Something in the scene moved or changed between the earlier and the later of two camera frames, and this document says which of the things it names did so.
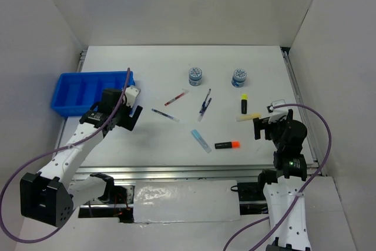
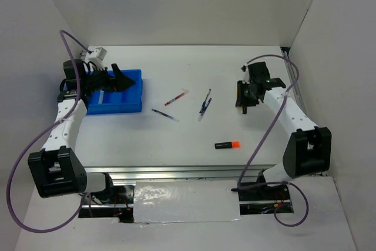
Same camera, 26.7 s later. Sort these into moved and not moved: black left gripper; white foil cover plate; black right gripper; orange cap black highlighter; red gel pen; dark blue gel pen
Moved: black right gripper; black left gripper
Not moved: white foil cover plate; dark blue gel pen; red gel pen; orange cap black highlighter
